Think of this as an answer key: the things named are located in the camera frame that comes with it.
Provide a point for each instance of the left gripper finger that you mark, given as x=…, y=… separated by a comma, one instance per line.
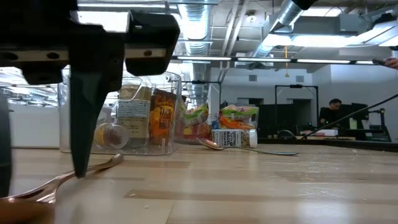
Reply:
x=90, y=109
x=4, y=149

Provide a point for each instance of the small cork-stoppered glass jar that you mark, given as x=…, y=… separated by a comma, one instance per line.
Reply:
x=115, y=137

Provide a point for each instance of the gold-lidded seasoning jar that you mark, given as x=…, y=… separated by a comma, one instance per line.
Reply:
x=133, y=118

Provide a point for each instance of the copper metal spoon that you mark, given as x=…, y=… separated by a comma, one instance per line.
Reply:
x=102, y=163

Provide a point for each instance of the orange taco seasoning packet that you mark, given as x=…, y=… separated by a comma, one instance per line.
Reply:
x=161, y=118

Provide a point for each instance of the pink and green ramen packet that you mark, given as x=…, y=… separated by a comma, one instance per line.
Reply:
x=197, y=116
x=239, y=111

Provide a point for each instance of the blue ramen packet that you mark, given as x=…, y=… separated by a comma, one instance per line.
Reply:
x=215, y=125

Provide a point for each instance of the white-capped bagel seasoning jar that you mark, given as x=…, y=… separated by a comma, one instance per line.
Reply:
x=230, y=138

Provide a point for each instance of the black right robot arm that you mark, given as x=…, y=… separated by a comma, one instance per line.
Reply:
x=304, y=3

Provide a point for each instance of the white plastic tray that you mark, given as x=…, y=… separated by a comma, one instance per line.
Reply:
x=34, y=127

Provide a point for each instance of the narrow clear plastic bin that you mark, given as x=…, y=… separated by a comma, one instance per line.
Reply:
x=172, y=93

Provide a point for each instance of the wide clear plastic bin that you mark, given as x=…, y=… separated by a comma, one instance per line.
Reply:
x=214, y=116

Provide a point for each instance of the long ceiling light strip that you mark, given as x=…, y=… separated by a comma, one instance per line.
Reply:
x=264, y=59

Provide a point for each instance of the round ceiling smoke detector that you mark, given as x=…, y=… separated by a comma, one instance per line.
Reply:
x=251, y=17

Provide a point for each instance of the person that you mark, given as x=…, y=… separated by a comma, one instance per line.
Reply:
x=331, y=113

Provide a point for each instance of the black computer monitor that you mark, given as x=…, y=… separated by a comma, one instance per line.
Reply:
x=357, y=112

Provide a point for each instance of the black phone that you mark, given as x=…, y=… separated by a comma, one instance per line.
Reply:
x=379, y=62

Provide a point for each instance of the person's hand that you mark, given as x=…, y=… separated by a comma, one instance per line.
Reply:
x=392, y=63

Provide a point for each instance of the straight silver air duct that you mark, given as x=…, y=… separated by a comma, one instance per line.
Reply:
x=196, y=28

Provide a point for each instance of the black stand frame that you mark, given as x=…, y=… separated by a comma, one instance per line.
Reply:
x=297, y=86

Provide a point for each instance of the slanted silver air duct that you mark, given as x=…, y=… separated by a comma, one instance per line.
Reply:
x=289, y=18

